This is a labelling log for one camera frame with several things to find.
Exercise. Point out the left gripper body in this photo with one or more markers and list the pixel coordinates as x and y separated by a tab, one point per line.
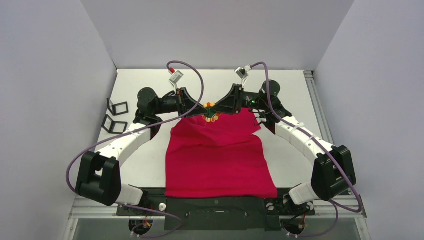
168	105

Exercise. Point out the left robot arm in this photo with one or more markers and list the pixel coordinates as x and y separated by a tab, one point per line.
99	175

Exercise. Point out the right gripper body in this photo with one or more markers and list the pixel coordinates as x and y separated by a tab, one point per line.
238	99

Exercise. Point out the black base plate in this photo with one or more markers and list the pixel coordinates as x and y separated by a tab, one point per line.
218	213

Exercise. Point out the aluminium side rail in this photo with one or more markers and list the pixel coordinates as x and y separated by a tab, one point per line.
317	106

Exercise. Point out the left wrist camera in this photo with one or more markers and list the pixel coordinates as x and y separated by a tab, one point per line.
176	77

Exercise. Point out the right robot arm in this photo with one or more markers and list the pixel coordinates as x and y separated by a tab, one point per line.
333	170

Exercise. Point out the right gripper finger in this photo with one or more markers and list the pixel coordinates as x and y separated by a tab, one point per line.
226	108
232	99

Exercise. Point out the orange yellow pompom brooch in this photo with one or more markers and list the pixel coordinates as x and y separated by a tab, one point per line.
211	116

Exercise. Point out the red t-shirt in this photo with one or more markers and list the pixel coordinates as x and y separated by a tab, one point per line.
224	158

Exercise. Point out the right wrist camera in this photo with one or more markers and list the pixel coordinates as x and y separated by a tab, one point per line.
241	72

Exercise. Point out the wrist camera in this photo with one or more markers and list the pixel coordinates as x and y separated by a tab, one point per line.
241	72
176	77

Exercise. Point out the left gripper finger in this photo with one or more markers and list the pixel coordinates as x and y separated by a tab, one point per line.
192	112
187	102

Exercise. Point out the aluminium front rail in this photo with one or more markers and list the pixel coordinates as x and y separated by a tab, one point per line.
87	209

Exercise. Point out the black frame stand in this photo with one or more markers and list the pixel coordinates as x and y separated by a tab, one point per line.
113	127
117	109

